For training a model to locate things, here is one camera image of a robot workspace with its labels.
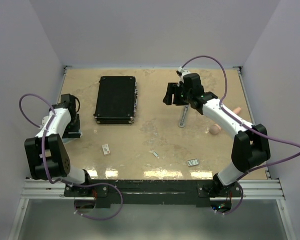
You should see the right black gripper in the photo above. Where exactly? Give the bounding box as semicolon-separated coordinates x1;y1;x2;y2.
163;82;192;106

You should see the silver black stapler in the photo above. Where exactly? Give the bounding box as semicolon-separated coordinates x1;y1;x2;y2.
178;105;189;128

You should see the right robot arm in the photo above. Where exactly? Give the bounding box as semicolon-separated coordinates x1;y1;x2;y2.
163;71;270;197

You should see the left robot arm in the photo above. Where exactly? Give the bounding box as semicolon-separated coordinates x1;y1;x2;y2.
19;93;93;196

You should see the small staple box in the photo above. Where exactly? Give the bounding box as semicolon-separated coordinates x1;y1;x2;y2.
102;144;111;156

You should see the black briefcase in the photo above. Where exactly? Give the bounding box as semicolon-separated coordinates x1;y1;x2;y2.
94;76;138;125

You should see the pink silicone cone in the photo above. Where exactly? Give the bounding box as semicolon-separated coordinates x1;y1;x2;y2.
208;107;241;135

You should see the staple strips pack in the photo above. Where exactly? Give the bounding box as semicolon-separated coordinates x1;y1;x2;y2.
187;158;199;167

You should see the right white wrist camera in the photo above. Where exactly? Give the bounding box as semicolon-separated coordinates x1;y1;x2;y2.
176;66;191;82

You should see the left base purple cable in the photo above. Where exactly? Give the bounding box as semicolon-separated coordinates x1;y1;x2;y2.
74;186;124;222

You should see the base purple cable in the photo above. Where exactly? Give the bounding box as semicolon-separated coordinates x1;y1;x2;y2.
74;186;124;222
214;192;243;216

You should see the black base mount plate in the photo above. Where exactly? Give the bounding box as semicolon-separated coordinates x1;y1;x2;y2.
64;179;242;209

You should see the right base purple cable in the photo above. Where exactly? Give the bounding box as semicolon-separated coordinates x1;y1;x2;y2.
214;192;243;216

